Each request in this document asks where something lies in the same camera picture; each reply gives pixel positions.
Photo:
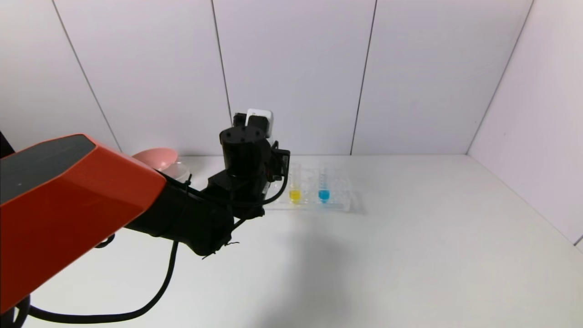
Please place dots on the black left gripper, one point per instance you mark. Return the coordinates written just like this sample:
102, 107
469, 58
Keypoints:
246, 150

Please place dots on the test tube with yellow pigment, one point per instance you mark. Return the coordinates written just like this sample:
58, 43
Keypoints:
295, 196

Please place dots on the orange and black left arm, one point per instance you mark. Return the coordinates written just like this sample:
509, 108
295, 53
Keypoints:
68, 205

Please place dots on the clear glass beaker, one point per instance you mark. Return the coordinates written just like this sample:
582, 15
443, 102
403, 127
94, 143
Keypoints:
180, 171

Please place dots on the test tube with blue pigment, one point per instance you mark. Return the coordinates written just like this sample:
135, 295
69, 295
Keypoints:
324, 196

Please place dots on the clear plastic test tube rack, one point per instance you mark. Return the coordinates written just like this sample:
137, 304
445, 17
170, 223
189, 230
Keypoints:
337, 200

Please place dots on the pink bowl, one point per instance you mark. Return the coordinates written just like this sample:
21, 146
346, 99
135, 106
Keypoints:
157, 157

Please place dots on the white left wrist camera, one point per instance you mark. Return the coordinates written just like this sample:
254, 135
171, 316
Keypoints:
262, 113

